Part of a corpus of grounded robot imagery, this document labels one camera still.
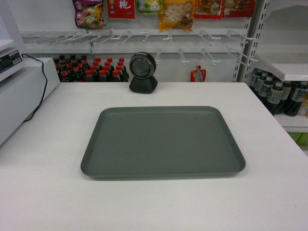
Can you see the grey rectangular serving tray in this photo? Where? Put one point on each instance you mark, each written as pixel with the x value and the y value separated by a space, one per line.
pixel 161 143

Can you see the round black barcode scanner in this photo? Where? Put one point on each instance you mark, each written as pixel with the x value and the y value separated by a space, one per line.
pixel 142 66

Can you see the red spout pouch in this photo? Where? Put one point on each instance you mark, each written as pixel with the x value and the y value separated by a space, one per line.
pixel 198 74

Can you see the yellow snack bag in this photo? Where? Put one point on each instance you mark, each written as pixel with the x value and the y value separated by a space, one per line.
pixel 177 14

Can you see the red snack bag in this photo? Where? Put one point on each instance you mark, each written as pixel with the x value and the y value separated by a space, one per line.
pixel 121 9

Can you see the purple snack bag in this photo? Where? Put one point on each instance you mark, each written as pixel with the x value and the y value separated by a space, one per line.
pixel 89 14

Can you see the white cash register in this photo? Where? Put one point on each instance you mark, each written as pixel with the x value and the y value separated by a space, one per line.
pixel 24 84

